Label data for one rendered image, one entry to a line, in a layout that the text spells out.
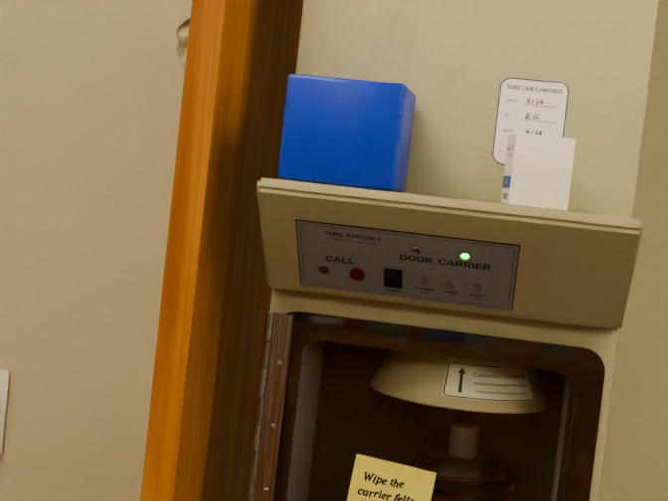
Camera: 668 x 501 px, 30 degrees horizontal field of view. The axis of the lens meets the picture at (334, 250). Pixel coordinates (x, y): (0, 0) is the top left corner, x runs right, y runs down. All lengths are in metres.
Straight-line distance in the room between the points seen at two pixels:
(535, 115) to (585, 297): 0.17
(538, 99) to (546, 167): 0.10
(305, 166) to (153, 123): 0.62
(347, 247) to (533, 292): 0.17
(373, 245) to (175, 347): 0.20
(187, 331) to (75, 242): 0.60
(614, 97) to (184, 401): 0.47
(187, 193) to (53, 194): 0.62
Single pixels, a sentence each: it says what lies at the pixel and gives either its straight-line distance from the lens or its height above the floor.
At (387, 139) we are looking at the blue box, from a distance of 1.04.
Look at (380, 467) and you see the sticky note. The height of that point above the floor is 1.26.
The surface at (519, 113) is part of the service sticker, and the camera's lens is 1.15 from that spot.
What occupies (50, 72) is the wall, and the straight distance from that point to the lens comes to 1.70.
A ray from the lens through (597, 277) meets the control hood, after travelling 1.08.
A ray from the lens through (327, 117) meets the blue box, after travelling 1.05.
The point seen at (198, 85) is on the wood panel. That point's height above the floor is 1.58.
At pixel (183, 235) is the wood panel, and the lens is 1.10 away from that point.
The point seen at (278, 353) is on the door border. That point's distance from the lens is 1.16.
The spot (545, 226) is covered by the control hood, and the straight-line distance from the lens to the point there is 1.03.
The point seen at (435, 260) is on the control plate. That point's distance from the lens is 1.08.
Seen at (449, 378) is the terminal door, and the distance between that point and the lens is 1.14.
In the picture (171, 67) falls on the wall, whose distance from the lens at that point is 1.65.
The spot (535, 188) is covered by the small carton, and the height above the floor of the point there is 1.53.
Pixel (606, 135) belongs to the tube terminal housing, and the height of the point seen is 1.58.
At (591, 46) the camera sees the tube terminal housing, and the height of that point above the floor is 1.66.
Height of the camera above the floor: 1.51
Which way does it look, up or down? 3 degrees down
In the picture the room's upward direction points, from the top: 6 degrees clockwise
